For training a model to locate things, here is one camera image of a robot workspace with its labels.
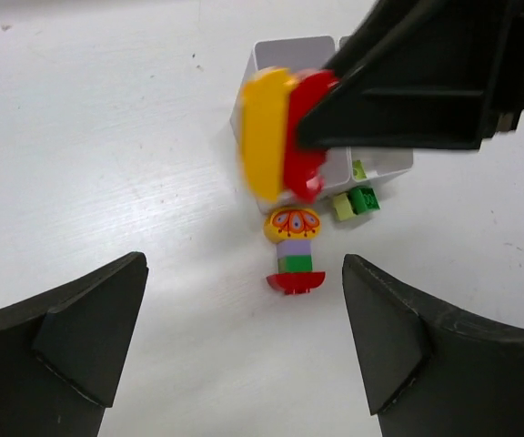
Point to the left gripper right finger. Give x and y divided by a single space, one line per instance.
430 368

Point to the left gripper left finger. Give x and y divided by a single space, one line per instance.
62 352

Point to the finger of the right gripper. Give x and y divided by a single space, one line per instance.
424 75

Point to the lime lego brick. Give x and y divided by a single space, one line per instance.
358 170

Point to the lilac green red lego stack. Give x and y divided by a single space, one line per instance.
295 273

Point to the yellow and red lego stack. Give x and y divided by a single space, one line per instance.
270 105

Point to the yellow oval printed lego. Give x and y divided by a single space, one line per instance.
292 223

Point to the right white divided container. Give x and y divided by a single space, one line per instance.
381 165

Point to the green and lime lego stack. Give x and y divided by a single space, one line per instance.
357 201

